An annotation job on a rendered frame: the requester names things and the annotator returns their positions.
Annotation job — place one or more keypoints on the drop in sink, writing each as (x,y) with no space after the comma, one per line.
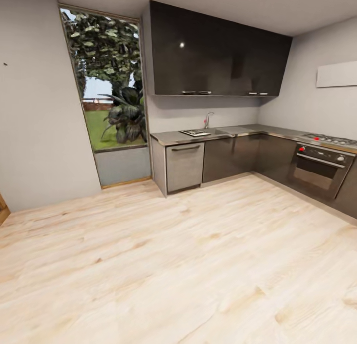
(225,130)

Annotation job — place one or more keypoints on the dishwasher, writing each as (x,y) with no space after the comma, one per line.
(184,166)

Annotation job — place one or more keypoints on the fixed window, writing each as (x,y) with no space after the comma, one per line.
(106,55)

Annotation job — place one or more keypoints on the cabinet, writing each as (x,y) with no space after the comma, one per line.
(187,53)
(259,62)

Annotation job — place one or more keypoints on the range hood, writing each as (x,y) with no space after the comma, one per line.
(337,74)

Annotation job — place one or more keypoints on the oven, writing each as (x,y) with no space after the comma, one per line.
(320,168)

